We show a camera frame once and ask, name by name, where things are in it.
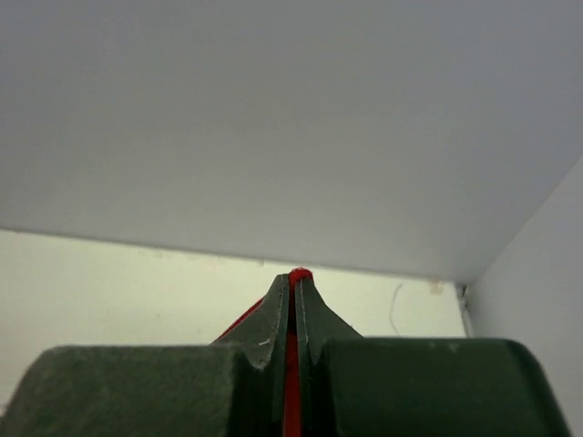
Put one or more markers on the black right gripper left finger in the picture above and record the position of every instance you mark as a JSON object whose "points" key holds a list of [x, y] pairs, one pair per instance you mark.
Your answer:
{"points": [[231, 387]]}

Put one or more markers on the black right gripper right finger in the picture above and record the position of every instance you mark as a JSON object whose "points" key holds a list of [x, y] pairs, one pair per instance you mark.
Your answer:
{"points": [[350, 385]]}

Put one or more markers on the red t shirt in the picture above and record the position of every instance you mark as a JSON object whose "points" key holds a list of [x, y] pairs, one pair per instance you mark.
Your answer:
{"points": [[291, 364]]}

